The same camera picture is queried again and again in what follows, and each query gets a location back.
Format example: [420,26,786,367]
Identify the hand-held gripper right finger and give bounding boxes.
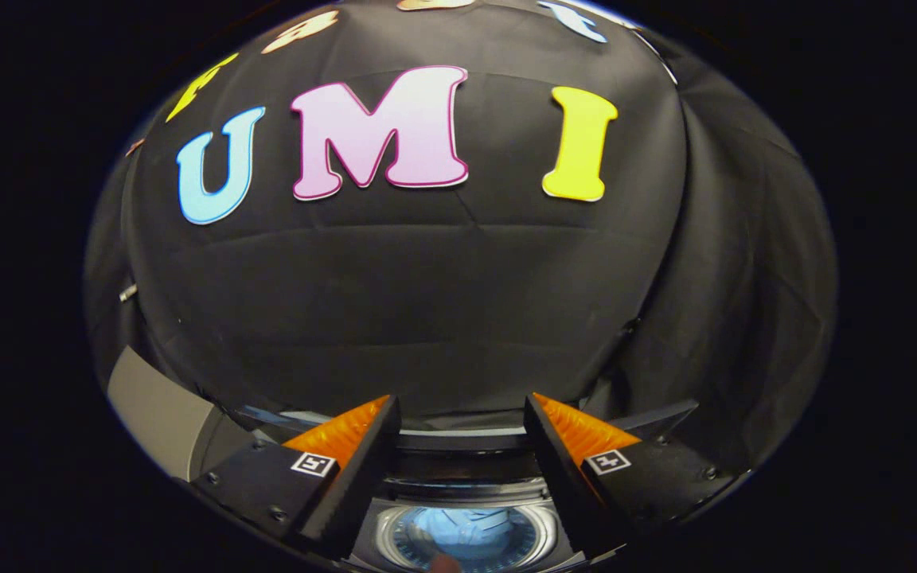
[524,392,746,556]

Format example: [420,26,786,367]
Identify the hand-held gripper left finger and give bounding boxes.
[190,395,402,560]

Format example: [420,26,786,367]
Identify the dark grey washing machine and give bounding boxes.
[188,402,702,573]

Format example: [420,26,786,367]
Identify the light blue polo shirt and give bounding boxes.
[409,508,535,567]

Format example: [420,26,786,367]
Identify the black backdrop cloth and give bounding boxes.
[84,0,837,478]

